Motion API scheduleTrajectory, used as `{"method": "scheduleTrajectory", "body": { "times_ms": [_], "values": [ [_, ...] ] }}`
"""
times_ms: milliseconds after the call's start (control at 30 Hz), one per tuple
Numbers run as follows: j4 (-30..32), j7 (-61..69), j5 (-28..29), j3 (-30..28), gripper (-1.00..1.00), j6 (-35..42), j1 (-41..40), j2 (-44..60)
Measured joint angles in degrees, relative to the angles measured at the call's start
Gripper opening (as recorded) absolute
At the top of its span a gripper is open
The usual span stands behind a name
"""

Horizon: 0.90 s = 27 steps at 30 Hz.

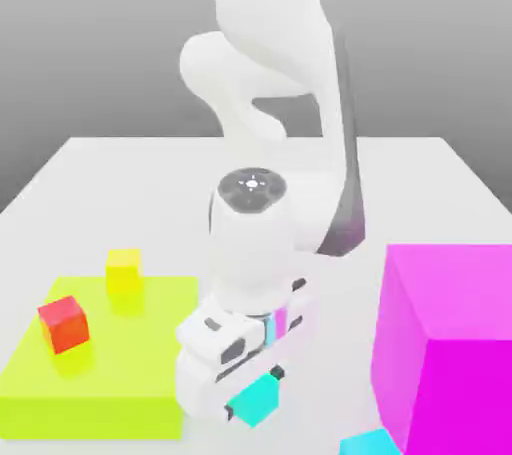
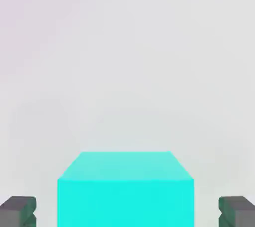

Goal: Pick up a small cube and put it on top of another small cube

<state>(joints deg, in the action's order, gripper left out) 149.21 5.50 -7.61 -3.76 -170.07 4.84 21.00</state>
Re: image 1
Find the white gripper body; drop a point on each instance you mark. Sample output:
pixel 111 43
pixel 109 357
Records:
pixel 198 391

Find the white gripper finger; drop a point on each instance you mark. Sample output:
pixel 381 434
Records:
pixel 276 372
pixel 228 412

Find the small cyan cube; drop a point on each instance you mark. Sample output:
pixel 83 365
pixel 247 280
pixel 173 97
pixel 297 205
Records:
pixel 256 401
pixel 368 445

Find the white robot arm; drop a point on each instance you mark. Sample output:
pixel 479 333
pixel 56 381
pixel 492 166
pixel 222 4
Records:
pixel 256 247

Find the small yellow cube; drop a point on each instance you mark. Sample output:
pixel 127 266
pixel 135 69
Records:
pixel 123 273

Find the small red cube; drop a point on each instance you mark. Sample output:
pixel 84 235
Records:
pixel 66 325

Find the large lime box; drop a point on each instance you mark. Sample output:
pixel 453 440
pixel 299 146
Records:
pixel 116 371

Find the large magenta box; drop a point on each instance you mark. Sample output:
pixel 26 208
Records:
pixel 452 343

